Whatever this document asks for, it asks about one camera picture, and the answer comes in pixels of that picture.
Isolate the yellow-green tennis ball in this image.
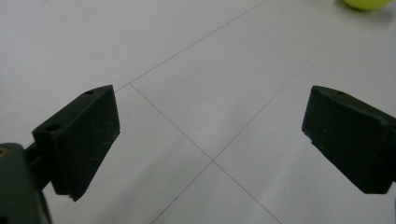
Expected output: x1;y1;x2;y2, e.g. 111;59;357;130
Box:
343;0;395;11

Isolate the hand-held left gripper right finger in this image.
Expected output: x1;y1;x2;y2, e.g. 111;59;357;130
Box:
301;85;396;195

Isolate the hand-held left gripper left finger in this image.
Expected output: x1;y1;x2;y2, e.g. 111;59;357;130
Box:
24;84;121;203

